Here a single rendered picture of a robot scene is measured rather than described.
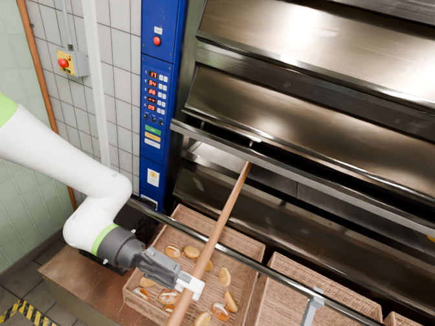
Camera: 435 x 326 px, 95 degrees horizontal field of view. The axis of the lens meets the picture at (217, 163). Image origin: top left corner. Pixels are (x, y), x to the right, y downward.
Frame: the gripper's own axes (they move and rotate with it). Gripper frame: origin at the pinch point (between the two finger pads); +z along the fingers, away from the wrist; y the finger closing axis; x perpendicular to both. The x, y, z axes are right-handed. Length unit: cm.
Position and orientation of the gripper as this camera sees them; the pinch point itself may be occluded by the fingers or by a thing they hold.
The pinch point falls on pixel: (189, 286)
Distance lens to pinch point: 62.9
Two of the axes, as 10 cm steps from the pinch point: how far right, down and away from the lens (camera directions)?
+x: -3.5, 4.7, -8.1
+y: -2.4, 7.9, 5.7
